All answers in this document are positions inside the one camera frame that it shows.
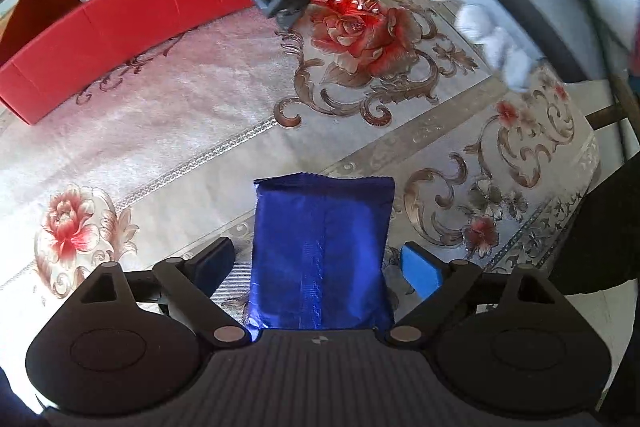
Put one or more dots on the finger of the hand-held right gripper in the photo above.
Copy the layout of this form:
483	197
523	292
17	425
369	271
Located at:
289	18

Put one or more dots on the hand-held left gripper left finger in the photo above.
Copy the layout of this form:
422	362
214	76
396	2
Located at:
216	263

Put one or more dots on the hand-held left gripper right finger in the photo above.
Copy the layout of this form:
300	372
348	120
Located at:
420	269

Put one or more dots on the blue snack packet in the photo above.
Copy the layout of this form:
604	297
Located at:
320	247

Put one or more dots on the red cardboard box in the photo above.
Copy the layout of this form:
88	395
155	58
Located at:
125	17

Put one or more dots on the floral tablecloth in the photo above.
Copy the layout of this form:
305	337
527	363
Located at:
200	107

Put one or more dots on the person's dark clothing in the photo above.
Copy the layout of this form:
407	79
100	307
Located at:
600	232

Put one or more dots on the brown wooden bar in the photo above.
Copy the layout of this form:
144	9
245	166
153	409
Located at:
605	117

